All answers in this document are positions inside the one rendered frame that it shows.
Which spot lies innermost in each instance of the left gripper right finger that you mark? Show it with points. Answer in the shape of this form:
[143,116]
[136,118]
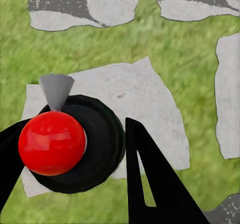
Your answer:
[174,204]

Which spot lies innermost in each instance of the insectifuge atomizer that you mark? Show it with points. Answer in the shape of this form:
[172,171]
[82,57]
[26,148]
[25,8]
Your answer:
[75,143]

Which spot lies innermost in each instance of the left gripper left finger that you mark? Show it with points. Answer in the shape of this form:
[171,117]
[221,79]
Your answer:
[11,164]

